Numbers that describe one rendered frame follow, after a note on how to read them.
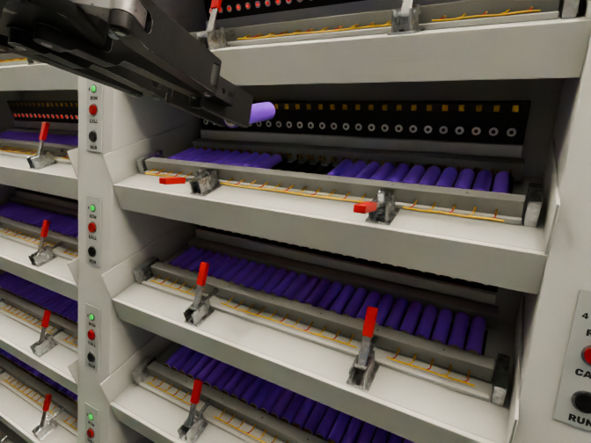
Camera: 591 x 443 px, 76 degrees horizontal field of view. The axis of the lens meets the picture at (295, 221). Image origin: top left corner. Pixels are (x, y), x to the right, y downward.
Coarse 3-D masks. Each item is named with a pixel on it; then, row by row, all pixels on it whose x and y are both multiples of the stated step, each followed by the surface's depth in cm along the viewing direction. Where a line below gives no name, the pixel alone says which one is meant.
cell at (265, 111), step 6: (264, 102) 39; (252, 108) 36; (258, 108) 37; (264, 108) 38; (270, 108) 39; (252, 114) 36; (258, 114) 37; (264, 114) 38; (270, 114) 39; (252, 120) 37; (258, 120) 38; (264, 120) 39; (228, 126) 35; (234, 126) 35
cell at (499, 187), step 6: (498, 174) 46; (504, 174) 45; (510, 174) 46; (498, 180) 44; (504, 180) 44; (510, 180) 45; (492, 186) 44; (498, 186) 43; (504, 186) 43; (510, 186) 44; (504, 192) 41
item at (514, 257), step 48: (144, 144) 66; (336, 144) 60; (384, 144) 57; (432, 144) 53; (480, 144) 50; (144, 192) 59; (240, 192) 54; (528, 192) 40; (288, 240) 49; (336, 240) 45; (384, 240) 41; (432, 240) 39; (480, 240) 37; (528, 240) 36; (528, 288) 36
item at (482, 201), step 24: (168, 168) 62; (192, 168) 60; (216, 168) 57; (240, 168) 56; (288, 192) 50; (336, 192) 48; (360, 192) 47; (408, 192) 44; (432, 192) 42; (456, 192) 41; (480, 192) 41
